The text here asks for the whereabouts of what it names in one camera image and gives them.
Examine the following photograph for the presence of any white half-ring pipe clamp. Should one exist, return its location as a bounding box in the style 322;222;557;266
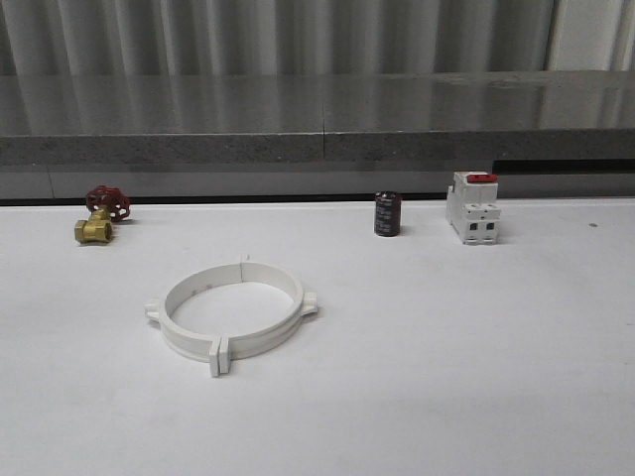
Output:
209;260;318;377
144;255;249;377

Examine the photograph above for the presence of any white circuit breaker red switch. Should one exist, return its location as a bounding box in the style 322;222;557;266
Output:
445;172;501;245

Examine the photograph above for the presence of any black cylindrical capacitor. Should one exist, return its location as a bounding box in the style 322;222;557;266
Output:
374;190;402;237

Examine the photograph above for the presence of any brass valve red handwheel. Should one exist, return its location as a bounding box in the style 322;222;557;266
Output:
74;184;131;244

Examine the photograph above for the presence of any grey pleated curtain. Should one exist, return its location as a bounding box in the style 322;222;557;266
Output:
1;1;556;75

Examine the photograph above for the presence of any grey stone counter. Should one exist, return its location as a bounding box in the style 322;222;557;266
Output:
1;71;634;203

